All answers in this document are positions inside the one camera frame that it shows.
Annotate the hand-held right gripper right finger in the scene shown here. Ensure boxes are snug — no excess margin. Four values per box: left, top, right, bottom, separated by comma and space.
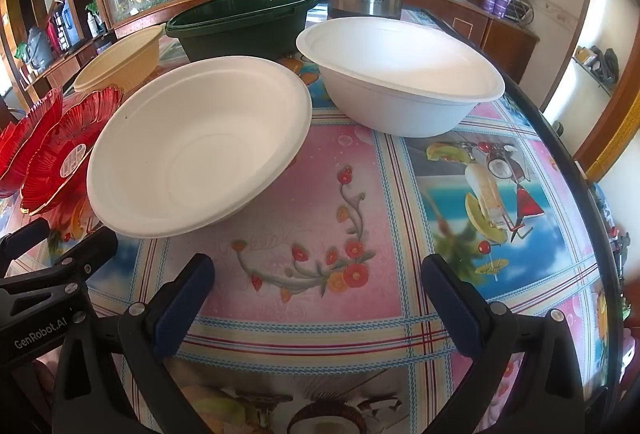
421, 254, 586, 434

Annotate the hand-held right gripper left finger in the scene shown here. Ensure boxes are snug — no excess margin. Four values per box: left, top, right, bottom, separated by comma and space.
52, 253, 217, 434

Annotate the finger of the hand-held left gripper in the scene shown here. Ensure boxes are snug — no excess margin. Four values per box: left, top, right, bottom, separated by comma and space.
0, 219, 51, 275
0, 226, 119, 309

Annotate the red glass plate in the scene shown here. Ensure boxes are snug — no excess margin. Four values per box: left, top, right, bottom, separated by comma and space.
0, 87, 65, 199
20, 84, 124, 216

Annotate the white paper bowl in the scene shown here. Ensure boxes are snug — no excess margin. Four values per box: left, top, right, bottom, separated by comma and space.
86, 56, 313, 239

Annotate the cream plastic bowl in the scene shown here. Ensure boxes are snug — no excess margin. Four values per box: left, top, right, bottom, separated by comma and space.
73, 24, 166, 97

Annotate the white plate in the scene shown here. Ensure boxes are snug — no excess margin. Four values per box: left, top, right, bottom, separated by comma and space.
295, 17, 506, 138

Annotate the dark green plastic bowl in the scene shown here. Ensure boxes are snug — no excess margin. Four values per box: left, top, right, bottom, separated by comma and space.
165, 0, 319, 63

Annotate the fruit print tablecloth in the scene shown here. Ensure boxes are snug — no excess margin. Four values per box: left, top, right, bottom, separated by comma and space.
0, 8, 621, 434

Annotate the red flask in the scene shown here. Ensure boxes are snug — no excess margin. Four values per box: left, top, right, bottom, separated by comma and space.
47, 16, 64, 50

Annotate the blue water bottle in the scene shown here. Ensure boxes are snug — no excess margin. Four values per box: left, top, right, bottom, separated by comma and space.
60, 0, 82, 45

